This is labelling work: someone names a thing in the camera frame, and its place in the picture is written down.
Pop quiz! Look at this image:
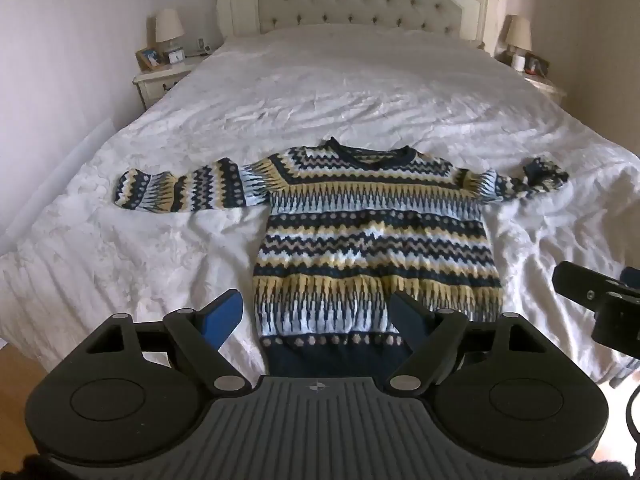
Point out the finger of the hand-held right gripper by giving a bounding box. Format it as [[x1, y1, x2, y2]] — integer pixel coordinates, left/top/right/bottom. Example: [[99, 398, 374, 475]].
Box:
[[552, 261, 610, 307]]

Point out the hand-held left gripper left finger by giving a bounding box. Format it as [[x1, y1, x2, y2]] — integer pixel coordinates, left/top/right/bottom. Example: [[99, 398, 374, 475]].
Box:
[[79, 290, 255, 397]]

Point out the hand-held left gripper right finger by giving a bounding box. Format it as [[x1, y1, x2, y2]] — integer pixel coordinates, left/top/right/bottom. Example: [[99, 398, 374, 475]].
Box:
[[387, 291, 555, 394]]

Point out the navy yellow patterned knit sweater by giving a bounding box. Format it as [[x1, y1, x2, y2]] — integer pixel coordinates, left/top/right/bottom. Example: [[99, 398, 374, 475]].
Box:
[[115, 137, 570, 378]]

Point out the cream nightstand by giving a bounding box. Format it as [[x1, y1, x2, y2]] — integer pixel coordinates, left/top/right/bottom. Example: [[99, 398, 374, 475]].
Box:
[[520, 67, 569, 107], [132, 54, 207, 111]]

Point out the white bed cover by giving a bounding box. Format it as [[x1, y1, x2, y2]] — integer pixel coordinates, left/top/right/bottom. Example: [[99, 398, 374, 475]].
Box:
[[0, 25, 640, 378]]

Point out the beige shade table lamp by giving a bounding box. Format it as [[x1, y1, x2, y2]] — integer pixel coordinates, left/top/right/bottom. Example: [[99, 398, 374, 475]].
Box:
[[504, 15, 534, 57], [154, 8, 185, 54]]

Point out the wooden photo frame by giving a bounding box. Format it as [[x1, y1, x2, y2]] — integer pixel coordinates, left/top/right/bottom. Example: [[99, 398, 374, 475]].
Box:
[[135, 47, 165, 72]]

